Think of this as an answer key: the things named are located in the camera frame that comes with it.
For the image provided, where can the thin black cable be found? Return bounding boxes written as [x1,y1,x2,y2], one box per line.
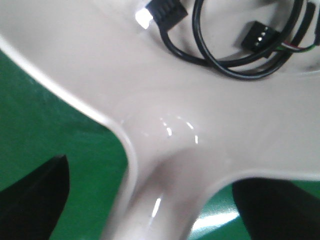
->
[134,0,320,81]

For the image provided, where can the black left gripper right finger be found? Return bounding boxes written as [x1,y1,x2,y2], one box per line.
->
[232,178,320,240]

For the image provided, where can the pink plastic dustpan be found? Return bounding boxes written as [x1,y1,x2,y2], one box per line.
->
[0,0,320,240]

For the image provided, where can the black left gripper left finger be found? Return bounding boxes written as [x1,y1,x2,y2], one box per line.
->
[0,155,70,240]

